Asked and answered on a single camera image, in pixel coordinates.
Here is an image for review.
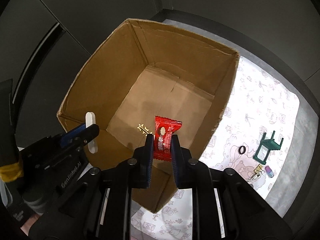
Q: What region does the beige stick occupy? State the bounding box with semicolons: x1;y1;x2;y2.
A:
85;112;99;154

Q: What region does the yellow star hair clip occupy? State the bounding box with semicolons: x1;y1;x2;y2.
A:
137;124;152;137

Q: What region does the red candy wrapper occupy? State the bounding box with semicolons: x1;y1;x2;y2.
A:
153;116;182;161

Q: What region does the person left hand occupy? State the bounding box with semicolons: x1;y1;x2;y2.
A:
21;213;41;235

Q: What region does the white patterned table mat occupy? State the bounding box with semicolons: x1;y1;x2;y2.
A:
131;57;299;239

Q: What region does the gold binder clip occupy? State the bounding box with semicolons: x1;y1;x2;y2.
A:
253;164;264;174

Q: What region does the brown cardboard box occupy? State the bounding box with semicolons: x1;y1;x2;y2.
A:
56;17;240;214

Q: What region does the green toy chair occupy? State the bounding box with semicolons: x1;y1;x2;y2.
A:
252;131;284;165

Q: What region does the purple small tube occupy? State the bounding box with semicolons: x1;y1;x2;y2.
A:
265;165;274;178

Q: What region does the white cable with plugs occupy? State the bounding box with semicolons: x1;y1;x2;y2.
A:
246;172;263;182

